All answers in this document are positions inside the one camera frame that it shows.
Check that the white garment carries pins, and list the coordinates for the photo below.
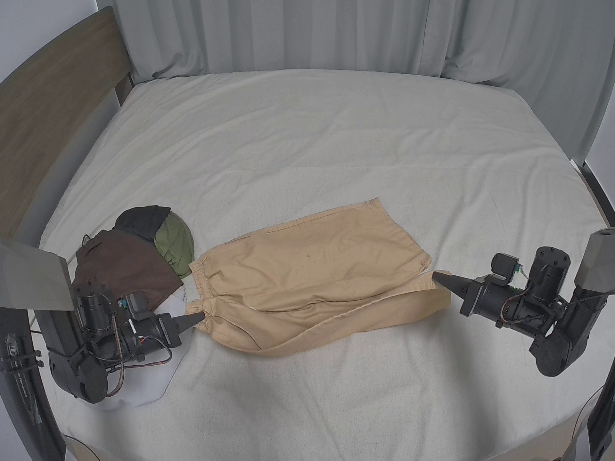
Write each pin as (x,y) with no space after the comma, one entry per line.
(149,382)

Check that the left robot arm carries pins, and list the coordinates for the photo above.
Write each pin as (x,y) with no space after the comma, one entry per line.
(72,353)

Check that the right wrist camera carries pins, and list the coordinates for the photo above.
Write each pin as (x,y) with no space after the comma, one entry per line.
(505,268)

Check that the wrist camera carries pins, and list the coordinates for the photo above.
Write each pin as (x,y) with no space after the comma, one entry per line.
(505,268)
(137,305)

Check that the green garment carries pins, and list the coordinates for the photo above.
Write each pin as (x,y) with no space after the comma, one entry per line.
(177,248)

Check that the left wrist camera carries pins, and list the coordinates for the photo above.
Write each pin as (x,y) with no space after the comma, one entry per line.
(137,305)

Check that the white curtain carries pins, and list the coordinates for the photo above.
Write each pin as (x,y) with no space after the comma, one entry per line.
(269,17)
(538,41)

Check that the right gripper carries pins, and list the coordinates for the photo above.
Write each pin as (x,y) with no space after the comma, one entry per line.
(495,300)

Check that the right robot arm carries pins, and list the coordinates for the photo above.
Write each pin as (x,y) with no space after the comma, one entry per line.
(567,334)

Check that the black garment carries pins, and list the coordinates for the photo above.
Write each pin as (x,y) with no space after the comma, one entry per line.
(141,221)

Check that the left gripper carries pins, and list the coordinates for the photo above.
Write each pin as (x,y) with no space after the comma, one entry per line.
(156,332)

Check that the brown garment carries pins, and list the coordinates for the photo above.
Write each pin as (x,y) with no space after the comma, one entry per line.
(125,267)

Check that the bed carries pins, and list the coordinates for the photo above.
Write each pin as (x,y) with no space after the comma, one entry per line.
(307,151)

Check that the tan shorts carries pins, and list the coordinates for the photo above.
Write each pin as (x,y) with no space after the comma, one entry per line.
(307,272)

